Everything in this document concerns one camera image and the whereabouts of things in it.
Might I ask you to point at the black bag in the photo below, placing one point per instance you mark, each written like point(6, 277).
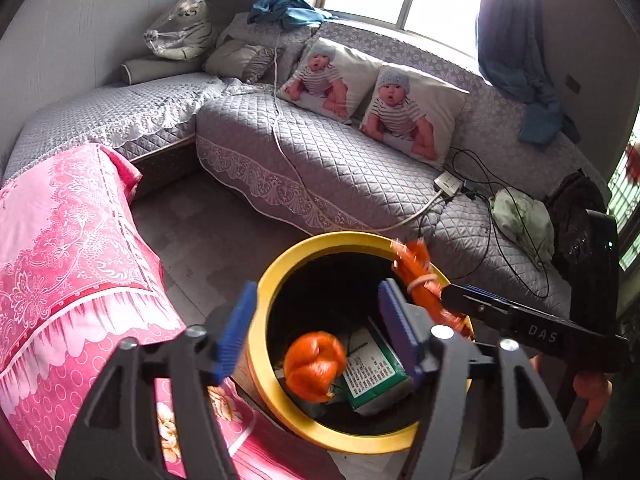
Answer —
point(575, 200)

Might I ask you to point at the green white tissue packet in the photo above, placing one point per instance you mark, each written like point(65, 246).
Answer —
point(372, 377)

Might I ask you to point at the person's right hand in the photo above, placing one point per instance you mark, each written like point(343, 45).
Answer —
point(592, 400)

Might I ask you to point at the yellow trash bin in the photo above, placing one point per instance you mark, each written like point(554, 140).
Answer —
point(300, 260)

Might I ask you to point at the dark blue curtain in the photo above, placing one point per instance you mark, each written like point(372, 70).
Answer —
point(515, 35)

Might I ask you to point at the pale green cloth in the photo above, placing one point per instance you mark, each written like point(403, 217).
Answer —
point(522, 220)

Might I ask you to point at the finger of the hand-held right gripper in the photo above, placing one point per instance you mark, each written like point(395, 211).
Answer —
point(480, 305)

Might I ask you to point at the barred side window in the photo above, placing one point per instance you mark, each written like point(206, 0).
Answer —
point(627, 205)

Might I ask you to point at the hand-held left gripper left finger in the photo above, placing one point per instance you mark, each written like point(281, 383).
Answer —
point(234, 335)

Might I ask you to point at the orange snack packet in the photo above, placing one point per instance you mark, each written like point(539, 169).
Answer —
point(425, 270)

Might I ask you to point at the white power strip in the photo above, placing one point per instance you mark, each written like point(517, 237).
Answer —
point(447, 184)

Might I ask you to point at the large window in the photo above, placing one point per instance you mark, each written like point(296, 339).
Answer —
point(440, 0)

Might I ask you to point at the baby print pillow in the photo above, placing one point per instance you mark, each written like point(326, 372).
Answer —
point(325, 75)
point(410, 110)

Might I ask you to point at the grey ruffled cushion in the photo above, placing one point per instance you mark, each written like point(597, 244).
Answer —
point(237, 60)

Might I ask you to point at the grey bolster pillow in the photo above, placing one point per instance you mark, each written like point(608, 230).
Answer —
point(160, 70)

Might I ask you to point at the tiger plush in plastic bag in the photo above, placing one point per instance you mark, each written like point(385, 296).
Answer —
point(182, 25)

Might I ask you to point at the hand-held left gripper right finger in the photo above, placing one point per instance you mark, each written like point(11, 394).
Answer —
point(397, 325)

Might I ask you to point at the orange peel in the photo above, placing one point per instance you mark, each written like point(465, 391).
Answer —
point(312, 365)

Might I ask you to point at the pink floral blanket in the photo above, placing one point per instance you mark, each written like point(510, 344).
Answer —
point(65, 260)

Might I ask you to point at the grey quilted sofa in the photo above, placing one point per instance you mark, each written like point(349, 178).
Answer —
point(325, 160)

